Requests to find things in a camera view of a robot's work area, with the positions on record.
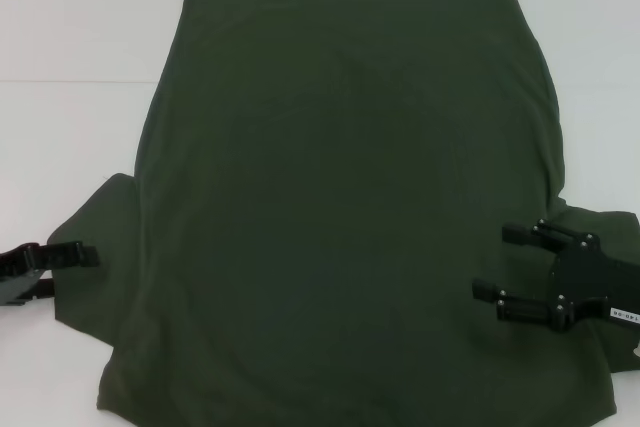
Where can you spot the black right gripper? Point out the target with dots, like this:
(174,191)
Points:
(590,277)

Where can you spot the dark green shirt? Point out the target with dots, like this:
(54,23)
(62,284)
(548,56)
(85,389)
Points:
(340,157)

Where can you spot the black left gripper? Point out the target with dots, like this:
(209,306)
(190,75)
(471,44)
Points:
(15,277)

